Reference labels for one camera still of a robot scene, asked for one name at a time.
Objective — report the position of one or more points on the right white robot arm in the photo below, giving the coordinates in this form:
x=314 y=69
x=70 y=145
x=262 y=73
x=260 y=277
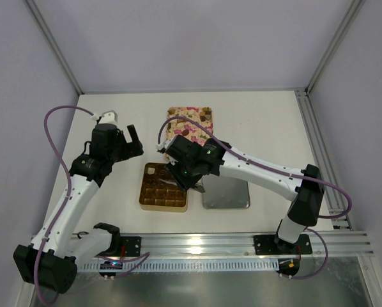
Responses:
x=302 y=187

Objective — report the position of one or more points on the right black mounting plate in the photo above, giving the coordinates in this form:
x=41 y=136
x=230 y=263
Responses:
x=268 y=244

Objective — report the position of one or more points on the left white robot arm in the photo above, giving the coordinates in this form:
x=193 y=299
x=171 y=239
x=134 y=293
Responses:
x=49 y=260

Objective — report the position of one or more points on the gold chocolate box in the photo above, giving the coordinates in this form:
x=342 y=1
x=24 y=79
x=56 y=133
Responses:
x=157 y=196

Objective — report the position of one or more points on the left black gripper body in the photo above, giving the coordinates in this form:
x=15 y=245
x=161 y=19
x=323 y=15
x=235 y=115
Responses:
x=127 y=148

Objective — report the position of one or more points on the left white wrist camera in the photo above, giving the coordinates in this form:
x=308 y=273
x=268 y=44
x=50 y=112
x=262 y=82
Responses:
x=108 y=117

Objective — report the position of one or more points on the perforated cable duct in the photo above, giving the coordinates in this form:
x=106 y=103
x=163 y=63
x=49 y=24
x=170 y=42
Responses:
x=183 y=265

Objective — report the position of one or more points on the metal tongs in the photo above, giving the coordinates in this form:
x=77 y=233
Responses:
x=198 y=186

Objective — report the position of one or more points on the black mounting plate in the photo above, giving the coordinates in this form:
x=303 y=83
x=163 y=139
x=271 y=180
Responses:
x=268 y=244
x=130 y=246

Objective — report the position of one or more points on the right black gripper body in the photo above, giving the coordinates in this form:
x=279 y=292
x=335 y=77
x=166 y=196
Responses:
x=184 y=180

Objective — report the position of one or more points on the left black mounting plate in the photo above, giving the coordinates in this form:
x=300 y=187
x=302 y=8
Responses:
x=130 y=246

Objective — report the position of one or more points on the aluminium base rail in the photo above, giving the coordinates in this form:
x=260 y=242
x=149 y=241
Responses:
x=334 y=243

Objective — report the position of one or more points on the silver tin lid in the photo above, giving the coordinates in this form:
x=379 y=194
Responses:
x=225 y=193

